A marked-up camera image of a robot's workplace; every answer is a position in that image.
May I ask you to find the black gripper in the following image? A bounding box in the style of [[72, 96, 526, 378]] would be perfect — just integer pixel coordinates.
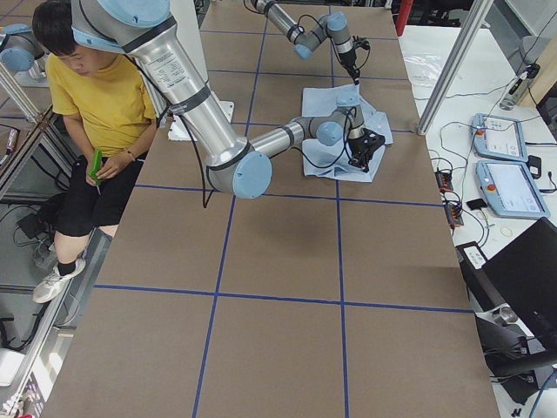
[[347, 137, 369, 162], [338, 49, 359, 85]]

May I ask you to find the light blue button-up shirt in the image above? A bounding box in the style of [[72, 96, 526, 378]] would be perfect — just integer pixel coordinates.
[[301, 84, 393, 183]]

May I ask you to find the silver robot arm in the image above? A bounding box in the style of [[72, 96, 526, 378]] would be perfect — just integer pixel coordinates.
[[71, 1, 384, 199], [243, 0, 371, 85]]

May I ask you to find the clear plastic bag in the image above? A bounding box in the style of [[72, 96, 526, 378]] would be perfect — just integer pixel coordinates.
[[403, 53, 445, 88]]

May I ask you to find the orange circuit board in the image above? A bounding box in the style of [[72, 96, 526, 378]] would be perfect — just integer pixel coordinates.
[[434, 171, 453, 192]]

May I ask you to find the upper blue teach pendant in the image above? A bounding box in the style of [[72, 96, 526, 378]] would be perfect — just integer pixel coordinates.
[[471, 113, 528, 163]]

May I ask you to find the blue teach pendant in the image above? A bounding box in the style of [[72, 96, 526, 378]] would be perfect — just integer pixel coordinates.
[[475, 159, 551, 219], [471, 113, 528, 163]]

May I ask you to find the lower blue teach pendant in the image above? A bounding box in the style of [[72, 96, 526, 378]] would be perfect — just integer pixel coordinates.
[[475, 159, 551, 219]]

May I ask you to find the black laptop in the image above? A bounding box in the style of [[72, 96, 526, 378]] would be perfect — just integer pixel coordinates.
[[456, 218, 556, 347]]

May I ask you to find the person in yellow shirt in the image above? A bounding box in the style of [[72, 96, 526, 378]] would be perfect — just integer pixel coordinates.
[[32, 1, 157, 304]]

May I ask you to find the green handheld tool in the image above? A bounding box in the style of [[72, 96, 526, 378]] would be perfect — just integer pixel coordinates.
[[89, 149, 103, 194]]

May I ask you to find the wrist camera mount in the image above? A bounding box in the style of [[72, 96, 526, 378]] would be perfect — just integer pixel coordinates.
[[348, 128, 386, 172], [352, 36, 371, 52]]

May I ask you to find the aluminium frame post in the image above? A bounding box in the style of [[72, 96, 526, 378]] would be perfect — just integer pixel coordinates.
[[416, 0, 493, 136]]

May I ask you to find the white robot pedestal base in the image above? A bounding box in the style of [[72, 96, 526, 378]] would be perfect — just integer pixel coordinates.
[[167, 0, 236, 144]]

